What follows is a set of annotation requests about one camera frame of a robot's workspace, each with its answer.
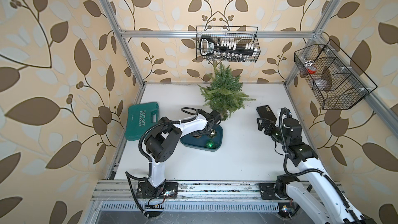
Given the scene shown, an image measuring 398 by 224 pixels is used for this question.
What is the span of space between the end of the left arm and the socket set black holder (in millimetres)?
344

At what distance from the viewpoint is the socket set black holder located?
2.75ft

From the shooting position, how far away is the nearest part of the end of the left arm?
0.68 m
